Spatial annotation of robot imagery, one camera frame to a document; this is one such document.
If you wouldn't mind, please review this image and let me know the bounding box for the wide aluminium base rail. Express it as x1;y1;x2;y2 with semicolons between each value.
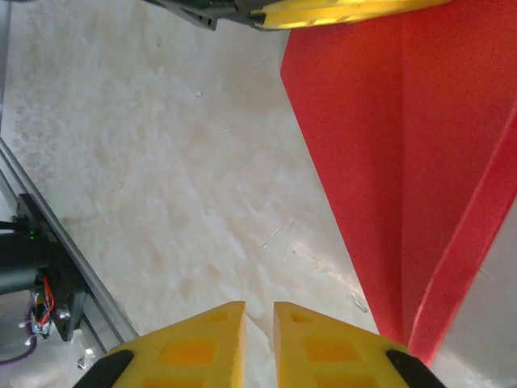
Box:
0;137;141;388

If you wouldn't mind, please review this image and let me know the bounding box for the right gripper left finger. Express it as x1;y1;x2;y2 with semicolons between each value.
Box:
80;301;247;388

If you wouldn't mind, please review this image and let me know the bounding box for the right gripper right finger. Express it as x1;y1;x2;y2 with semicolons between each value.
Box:
273;301;445;388

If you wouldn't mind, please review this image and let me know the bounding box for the red paper sheet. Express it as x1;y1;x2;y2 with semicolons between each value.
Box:
280;0;517;367

